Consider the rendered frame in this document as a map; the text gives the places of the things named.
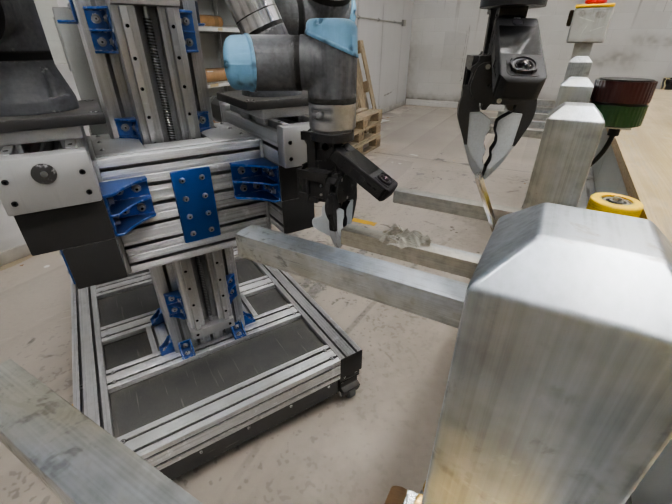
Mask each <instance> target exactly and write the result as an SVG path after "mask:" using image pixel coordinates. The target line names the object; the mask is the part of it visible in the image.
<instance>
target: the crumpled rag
mask: <svg viewBox="0 0 672 504"><path fill-rule="evenodd" d="M383 234H384V236H382V237H381V238H380V239H379V241H380V242H382V243H383V242H384V243H385V244H386V245H387V246H388V245H390V244H391V245H394V246H397V247H399V248H400V249H402V248H405V247H409V246H410V247H412V248H414V247H415V248H417V247H419V248H420V247H430V243H431V241H432V240H431V238H430V237H429V235H428V234H427V235H425V236H424V235H422V233H421V232H419V231H416V230H413V231H411V232H410V231H409V230H408V228H406V229H405V230H404V229H402V228H401V226H400V225H397V224H396V223H394V224H393V225H392V227H391V228H390V229H388V230H384V231H383Z"/></svg>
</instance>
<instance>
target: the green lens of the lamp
mask: <svg viewBox="0 0 672 504"><path fill-rule="evenodd" d="M593 104H595V106H596V107H597V108H598V109H599V111H600V112H601V113H602V115H603V118H604V121H605V126H611V127H639V126H641V125H642V123H643V120H644V118H645V115H646V112H647V110H648V107H649V105H648V104H647V106H642V107H624V106H610V105H601V104H596V103H593Z"/></svg>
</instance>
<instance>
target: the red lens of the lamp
mask: <svg viewBox="0 0 672 504"><path fill-rule="evenodd" d="M657 84H658V81H655V82H616V81H605V80H599V78H598V79H596V80H595V83H594V89H593V92H592V95H591V98H590V100H593V101H599V102H607V103H618V104H649V103H650V102H651V100H652V97H653V95H654V92H655V89H656V87H657Z"/></svg>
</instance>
